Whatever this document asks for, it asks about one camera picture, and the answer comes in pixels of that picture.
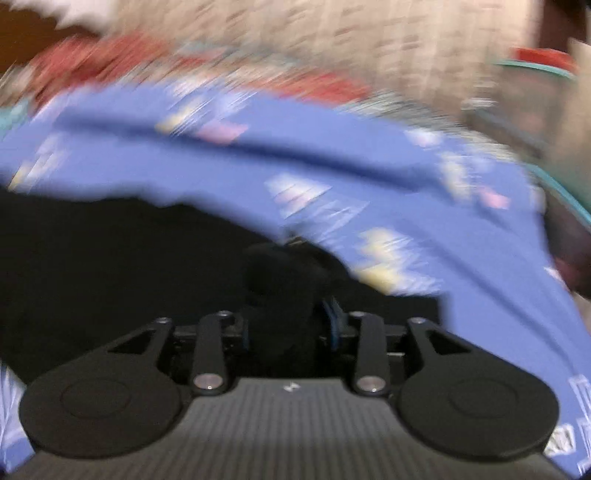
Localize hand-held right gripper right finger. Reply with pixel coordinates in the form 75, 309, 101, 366
322, 299, 472, 398

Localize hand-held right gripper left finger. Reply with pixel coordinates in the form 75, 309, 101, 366
108, 310, 251, 398

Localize black pants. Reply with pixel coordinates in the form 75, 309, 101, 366
0, 191, 443, 386

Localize blue printed bedsheet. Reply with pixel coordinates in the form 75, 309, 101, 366
0, 78, 591, 477

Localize teal rimmed storage bin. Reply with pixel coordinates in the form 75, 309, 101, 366
526, 161, 591, 298

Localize patchwork quilt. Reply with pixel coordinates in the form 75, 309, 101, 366
337, 90, 525, 160

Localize clear storage box teal lid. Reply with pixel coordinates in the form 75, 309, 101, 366
464, 46, 583, 160

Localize teal patterned quilt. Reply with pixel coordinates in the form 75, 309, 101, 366
0, 99, 33, 137

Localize red floral blanket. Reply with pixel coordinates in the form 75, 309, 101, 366
23, 33, 372, 109

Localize beige leaf print curtain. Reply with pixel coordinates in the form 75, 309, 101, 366
104, 0, 543, 127

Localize carved wooden headboard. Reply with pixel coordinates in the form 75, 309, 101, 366
0, 7, 100, 75

